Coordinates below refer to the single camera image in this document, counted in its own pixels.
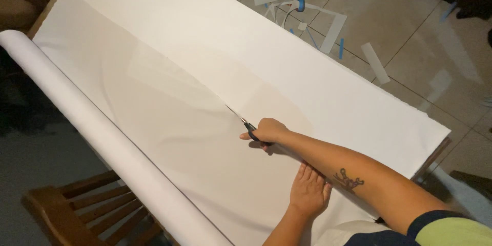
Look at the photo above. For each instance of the person's left hand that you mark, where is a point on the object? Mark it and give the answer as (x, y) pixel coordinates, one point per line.
(309, 194)

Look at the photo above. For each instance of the person's right hand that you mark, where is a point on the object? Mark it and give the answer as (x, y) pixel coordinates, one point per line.
(271, 128)

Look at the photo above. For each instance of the white fabric sheet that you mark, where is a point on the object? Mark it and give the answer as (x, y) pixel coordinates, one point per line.
(192, 123)

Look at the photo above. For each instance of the small white paper piece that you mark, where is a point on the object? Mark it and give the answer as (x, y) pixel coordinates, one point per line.
(302, 26)

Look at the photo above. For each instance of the angled white paper strip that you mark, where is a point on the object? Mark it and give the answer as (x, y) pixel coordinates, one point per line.
(335, 27)

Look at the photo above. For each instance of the tangled white paper strip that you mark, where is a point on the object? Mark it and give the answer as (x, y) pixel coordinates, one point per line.
(286, 7)

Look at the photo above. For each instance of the straight white paper strip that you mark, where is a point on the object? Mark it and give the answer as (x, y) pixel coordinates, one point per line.
(375, 63)

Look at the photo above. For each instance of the blue tape roll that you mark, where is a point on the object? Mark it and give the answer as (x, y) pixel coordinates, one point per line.
(300, 4)

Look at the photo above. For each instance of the navy and yellow shirt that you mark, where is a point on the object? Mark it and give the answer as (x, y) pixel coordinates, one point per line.
(446, 232)

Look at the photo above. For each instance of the white fabric roll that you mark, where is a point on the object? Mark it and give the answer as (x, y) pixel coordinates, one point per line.
(96, 130)

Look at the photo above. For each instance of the brown slatted wooden chair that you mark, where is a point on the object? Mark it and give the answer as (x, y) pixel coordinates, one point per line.
(50, 215)

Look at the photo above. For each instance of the dark wooden chair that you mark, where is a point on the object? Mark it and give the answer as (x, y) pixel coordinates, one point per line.
(19, 4)

